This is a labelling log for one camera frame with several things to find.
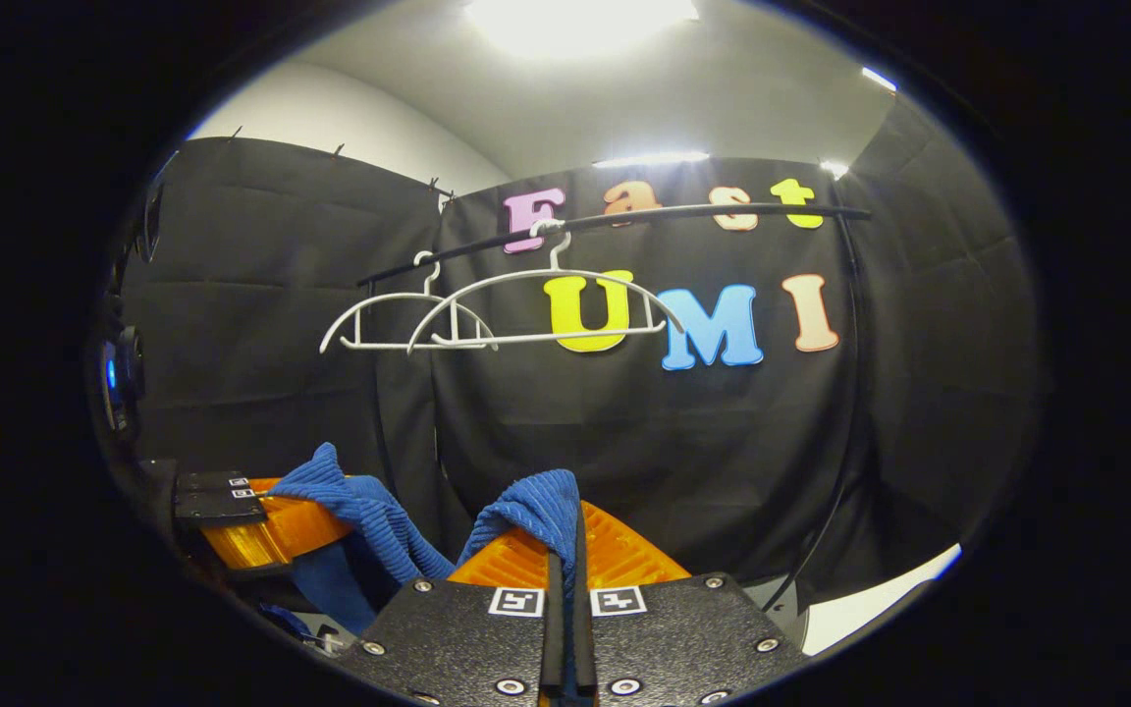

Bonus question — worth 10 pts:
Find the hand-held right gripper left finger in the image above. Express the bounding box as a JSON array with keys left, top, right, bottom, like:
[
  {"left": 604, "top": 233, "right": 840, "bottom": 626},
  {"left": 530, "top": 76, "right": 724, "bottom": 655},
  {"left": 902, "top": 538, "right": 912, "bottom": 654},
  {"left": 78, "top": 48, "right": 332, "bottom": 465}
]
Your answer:
[{"left": 335, "top": 528, "right": 566, "bottom": 706}]

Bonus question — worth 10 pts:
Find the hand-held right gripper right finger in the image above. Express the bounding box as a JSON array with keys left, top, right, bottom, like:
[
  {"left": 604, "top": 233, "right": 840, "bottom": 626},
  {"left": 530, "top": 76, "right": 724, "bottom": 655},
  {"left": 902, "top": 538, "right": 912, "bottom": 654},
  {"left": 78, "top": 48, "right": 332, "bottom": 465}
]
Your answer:
[{"left": 565, "top": 501, "right": 807, "bottom": 706}]

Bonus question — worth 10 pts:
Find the blue corduroy jacket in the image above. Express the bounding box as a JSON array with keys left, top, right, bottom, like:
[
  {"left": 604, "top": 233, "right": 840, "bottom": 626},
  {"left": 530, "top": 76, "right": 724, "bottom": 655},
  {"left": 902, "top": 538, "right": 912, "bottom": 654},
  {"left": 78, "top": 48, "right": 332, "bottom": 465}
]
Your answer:
[{"left": 259, "top": 442, "right": 588, "bottom": 649}]

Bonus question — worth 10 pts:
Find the white plastic hanger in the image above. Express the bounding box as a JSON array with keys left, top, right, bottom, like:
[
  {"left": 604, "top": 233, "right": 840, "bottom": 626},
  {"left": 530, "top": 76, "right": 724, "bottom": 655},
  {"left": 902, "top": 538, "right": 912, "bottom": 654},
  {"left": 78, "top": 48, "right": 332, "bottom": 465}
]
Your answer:
[
  {"left": 318, "top": 250, "right": 500, "bottom": 356},
  {"left": 406, "top": 218, "right": 686, "bottom": 356}
]

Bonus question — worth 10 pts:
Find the black metal clothes rack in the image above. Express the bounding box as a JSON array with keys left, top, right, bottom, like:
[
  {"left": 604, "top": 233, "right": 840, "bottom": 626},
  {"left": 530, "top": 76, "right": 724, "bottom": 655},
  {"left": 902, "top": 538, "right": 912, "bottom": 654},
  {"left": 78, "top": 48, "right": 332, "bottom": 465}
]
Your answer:
[{"left": 357, "top": 201, "right": 873, "bottom": 615}]

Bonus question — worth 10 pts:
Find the black backdrop cloth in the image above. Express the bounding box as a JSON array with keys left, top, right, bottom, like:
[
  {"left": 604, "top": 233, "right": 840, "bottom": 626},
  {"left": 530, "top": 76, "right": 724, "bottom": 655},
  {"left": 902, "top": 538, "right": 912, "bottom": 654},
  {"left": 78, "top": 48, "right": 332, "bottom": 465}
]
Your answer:
[{"left": 119, "top": 93, "right": 1043, "bottom": 610}]

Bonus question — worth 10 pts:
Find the large ceiling light panel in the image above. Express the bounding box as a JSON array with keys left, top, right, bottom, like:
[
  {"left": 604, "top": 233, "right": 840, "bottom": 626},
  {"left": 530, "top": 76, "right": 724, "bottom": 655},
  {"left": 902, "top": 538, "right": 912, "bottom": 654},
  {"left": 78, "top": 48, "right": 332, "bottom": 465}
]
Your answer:
[{"left": 462, "top": 0, "right": 701, "bottom": 60}]

